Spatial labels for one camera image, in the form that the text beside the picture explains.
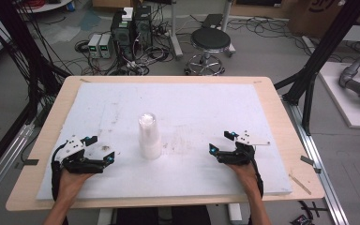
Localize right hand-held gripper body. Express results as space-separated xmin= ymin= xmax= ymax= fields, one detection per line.
xmin=217 ymin=129 xmax=271 ymax=166

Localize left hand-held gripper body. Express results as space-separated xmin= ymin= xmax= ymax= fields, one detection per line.
xmin=56 ymin=134 xmax=115 ymax=175

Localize stack of clear plastic cups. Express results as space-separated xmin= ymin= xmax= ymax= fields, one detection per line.
xmin=138 ymin=112 xmax=163 ymax=160

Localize person's left hand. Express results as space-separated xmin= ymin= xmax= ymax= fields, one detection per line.
xmin=57 ymin=169 xmax=95 ymax=202

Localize person's right hand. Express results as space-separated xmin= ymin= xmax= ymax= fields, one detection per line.
xmin=227 ymin=163 xmax=262 ymax=197

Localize black tape strip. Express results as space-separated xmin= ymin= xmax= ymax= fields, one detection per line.
xmin=14 ymin=158 xmax=40 ymax=171

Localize white foam mat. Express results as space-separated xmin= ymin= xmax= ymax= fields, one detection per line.
xmin=36 ymin=82 xmax=293 ymax=202

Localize wooden table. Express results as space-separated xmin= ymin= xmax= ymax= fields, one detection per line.
xmin=5 ymin=75 xmax=326 ymax=213

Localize thin wooden stick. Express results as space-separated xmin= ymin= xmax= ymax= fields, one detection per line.
xmin=288 ymin=172 xmax=312 ymax=196

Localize grey tape strip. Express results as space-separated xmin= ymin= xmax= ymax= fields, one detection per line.
xmin=299 ymin=155 xmax=323 ymax=174

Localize person's dark trousers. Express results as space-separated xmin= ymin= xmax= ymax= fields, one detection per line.
xmin=115 ymin=204 xmax=213 ymax=225

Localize grey bench power supply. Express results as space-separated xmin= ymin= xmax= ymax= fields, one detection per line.
xmin=98 ymin=33 xmax=113 ymax=60
xmin=87 ymin=33 xmax=102 ymax=59

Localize black round stool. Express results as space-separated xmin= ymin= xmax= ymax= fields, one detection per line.
xmin=185 ymin=27 xmax=236 ymax=77

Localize black computer tower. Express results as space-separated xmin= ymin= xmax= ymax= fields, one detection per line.
xmin=110 ymin=10 xmax=136 ymax=63
xmin=133 ymin=5 xmax=154 ymax=49

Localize grey desk leg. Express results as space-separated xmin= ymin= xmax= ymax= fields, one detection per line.
xmin=168 ymin=0 xmax=185 ymax=60

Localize flat black case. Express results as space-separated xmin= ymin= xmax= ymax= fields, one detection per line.
xmin=201 ymin=13 xmax=225 ymax=30

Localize white platform board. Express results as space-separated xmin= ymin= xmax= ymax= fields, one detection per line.
xmin=318 ymin=61 xmax=360 ymax=130

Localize small white box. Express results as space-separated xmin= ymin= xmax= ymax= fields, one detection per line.
xmin=121 ymin=7 xmax=135 ymax=23

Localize round white table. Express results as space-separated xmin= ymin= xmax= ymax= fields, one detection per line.
xmin=16 ymin=0 xmax=73 ymax=14

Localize cardboard box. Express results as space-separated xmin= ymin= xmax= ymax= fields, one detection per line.
xmin=286 ymin=0 xmax=347 ymax=39

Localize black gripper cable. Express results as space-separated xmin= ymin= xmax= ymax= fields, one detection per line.
xmin=51 ymin=141 xmax=68 ymax=202

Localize aluminium rail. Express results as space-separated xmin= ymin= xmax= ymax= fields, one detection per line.
xmin=0 ymin=122 xmax=36 ymax=209
xmin=281 ymin=96 xmax=351 ymax=225

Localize tangle of floor cables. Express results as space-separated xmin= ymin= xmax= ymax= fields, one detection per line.
xmin=74 ymin=18 xmax=182 ymax=77

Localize black metal frame stand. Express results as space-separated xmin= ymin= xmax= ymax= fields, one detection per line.
xmin=274 ymin=0 xmax=360 ymax=136
xmin=0 ymin=0 xmax=71 ymax=186

